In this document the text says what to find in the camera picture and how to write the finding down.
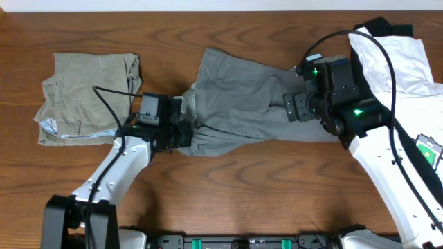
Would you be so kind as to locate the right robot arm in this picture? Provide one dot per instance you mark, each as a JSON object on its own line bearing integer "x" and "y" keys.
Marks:
{"x": 408, "y": 186}

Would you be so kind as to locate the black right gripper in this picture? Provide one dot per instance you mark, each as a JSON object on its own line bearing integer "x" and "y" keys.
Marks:
{"x": 298, "y": 102}

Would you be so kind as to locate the folded khaki shorts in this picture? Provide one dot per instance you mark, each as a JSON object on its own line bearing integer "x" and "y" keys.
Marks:
{"x": 85, "y": 98}

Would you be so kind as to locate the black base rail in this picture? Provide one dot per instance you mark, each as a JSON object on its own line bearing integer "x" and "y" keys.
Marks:
{"x": 225, "y": 242}

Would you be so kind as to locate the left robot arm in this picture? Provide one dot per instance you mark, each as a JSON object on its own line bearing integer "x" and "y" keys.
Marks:
{"x": 87, "y": 218}

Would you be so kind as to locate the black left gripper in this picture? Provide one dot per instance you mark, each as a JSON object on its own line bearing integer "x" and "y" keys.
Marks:
{"x": 185, "y": 129}

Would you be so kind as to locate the black garment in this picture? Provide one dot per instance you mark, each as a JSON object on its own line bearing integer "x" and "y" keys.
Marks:
{"x": 428, "y": 162}

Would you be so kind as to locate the grey shorts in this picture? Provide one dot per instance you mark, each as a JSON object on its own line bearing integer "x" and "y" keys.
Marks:
{"x": 234, "y": 102}

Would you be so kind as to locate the white t-shirt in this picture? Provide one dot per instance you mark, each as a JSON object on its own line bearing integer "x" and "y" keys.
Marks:
{"x": 418, "y": 97}

